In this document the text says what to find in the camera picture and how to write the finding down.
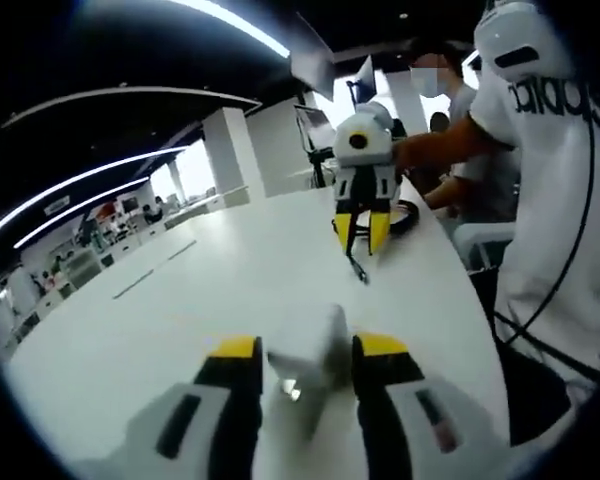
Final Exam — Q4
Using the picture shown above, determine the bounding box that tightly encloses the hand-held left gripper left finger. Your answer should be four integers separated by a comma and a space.
124, 335, 266, 480

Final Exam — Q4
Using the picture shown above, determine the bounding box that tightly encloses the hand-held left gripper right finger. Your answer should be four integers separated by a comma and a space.
350, 330, 511, 480

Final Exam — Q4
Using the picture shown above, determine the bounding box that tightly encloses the black Type-C cable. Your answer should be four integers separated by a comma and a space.
329, 197, 422, 287

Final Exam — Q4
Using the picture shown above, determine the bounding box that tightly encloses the white charger adapter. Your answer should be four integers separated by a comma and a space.
264, 302, 354, 442

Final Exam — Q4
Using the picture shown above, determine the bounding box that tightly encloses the white desk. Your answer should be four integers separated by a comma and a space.
3, 183, 512, 480

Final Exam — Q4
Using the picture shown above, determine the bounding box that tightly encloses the laptop on stand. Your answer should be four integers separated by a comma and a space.
294, 103, 332, 152

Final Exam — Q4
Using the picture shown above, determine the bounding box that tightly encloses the small hanging monitor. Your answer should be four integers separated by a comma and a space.
353, 55, 377, 104

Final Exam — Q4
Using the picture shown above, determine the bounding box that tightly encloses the white chair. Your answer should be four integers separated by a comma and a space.
451, 219, 517, 272

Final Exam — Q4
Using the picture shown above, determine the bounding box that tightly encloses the hanging dark monitor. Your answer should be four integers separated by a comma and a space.
289, 41, 337, 100

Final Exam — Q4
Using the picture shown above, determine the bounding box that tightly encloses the person in white shirt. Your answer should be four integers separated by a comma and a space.
467, 49, 600, 394

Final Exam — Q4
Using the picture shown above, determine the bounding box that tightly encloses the long ceiling light strip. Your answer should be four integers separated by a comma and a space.
168, 0, 292, 57

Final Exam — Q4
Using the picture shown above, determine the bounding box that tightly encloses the white chest device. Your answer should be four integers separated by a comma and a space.
473, 0, 577, 82

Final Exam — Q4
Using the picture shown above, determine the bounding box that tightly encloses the thin ceiling light strip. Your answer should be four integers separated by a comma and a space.
0, 146, 187, 237

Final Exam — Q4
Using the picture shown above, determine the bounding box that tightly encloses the black device cable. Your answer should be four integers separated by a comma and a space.
494, 113, 599, 351

